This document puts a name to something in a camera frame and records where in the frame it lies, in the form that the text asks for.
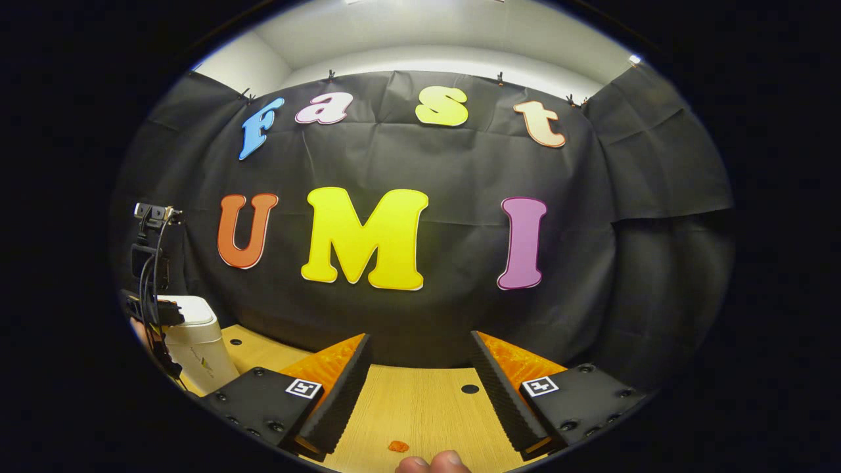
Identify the white desktop garbage bin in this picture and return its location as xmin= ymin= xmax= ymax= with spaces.
xmin=163 ymin=295 xmax=241 ymax=396

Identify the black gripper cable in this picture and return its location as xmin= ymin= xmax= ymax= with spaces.
xmin=137 ymin=210 xmax=177 ymax=329

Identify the wooden desktop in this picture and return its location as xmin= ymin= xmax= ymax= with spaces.
xmin=176 ymin=322 xmax=549 ymax=473

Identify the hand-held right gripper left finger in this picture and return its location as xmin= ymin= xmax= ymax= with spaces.
xmin=200 ymin=333 xmax=374 ymax=462

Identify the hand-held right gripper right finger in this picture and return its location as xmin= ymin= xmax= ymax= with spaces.
xmin=470 ymin=330 xmax=652 ymax=462

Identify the black backdrop cloth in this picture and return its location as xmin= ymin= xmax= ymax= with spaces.
xmin=112 ymin=64 xmax=735 ymax=395

